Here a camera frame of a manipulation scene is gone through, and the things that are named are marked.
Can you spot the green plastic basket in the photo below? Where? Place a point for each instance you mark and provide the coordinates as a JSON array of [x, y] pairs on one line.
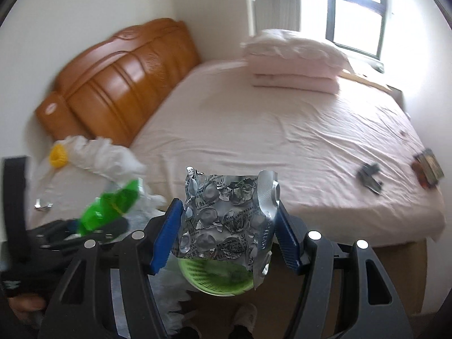
[[212, 279]]

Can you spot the small dark printed box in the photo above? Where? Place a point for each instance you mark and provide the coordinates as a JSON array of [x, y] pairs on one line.
[[433, 166]]

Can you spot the person's white shoe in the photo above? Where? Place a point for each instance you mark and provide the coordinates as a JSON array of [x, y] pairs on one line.
[[245, 316]]

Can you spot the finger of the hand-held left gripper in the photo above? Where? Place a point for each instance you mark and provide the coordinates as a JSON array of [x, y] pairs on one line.
[[106, 229]]

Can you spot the carved wooden headboard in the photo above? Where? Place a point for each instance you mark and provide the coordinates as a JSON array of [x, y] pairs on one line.
[[116, 88]]

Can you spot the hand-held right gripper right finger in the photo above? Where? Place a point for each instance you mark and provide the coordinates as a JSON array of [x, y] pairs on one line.
[[287, 240]]

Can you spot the silver pill blister pack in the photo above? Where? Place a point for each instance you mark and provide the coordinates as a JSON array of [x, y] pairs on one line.
[[219, 219]]

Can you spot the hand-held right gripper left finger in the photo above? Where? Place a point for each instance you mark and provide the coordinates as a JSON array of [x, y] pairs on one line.
[[166, 233]]

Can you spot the small brown packet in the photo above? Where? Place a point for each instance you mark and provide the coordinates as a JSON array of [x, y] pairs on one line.
[[419, 173]]

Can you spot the window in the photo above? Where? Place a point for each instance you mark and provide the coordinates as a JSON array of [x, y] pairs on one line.
[[356, 17]]

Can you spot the white ruffled pillow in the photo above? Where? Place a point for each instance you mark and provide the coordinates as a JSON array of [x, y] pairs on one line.
[[293, 47]]

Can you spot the bed with pink sheet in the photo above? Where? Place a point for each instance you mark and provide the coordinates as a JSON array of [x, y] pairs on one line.
[[265, 130]]

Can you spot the white lace table cloth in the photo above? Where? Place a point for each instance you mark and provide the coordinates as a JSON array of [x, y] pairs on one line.
[[106, 159]]

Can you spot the green plastic bottle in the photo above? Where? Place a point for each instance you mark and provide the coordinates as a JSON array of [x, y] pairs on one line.
[[106, 208]]

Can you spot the grey pleated curtain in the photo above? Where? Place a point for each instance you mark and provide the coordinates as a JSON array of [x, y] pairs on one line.
[[275, 0]]

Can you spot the person's left hand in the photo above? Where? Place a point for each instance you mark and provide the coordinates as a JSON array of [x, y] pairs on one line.
[[26, 302]]

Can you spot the grey plastic bracket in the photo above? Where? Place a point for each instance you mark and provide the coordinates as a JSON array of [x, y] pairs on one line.
[[369, 174]]

